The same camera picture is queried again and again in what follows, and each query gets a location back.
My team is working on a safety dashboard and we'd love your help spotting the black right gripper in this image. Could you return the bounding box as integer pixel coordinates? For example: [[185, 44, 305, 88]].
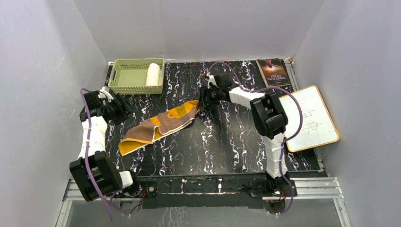
[[197, 86, 222, 108]]

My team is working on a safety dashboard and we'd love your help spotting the white towel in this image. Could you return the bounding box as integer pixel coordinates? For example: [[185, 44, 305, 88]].
[[145, 63, 160, 86]]

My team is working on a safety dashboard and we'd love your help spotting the orange patterned towel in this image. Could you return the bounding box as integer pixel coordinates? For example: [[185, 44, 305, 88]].
[[118, 100, 199, 156]]

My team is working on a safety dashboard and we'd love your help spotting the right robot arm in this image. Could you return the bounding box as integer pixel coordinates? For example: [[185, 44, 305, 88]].
[[197, 73, 288, 196]]

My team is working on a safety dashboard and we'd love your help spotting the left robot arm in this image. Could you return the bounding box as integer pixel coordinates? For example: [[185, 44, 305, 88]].
[[69, 86, 141, 202]]

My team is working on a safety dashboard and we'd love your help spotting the light green plastic basket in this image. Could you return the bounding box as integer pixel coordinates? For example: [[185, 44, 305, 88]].
[[108, 58, 165, 95]]

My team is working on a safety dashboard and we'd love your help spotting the dark book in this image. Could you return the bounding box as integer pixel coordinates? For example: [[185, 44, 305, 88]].
[[256, 58, 291, 87]]

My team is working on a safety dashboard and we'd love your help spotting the wood framed whiteboard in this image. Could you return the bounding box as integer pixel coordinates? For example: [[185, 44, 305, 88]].
[[279, 85, 340, 152]]

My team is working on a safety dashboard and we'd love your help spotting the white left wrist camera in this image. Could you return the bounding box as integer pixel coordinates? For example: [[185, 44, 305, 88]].
[[98, 86, 114, 102]]

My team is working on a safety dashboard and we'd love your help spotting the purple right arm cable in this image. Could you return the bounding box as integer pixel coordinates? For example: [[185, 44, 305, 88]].
[[208, 61, 304, 216]]

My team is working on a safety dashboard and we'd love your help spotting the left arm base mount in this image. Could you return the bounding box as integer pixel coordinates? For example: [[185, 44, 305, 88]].
[[113, 181, 157, 199]]

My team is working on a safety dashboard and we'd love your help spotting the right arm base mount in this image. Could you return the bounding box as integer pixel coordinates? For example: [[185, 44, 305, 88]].
[[244, 178, 298, 200]]

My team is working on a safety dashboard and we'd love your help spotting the aluminium rail frame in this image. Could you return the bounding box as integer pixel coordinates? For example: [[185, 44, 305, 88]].
[[55, 177, 352, 227]]

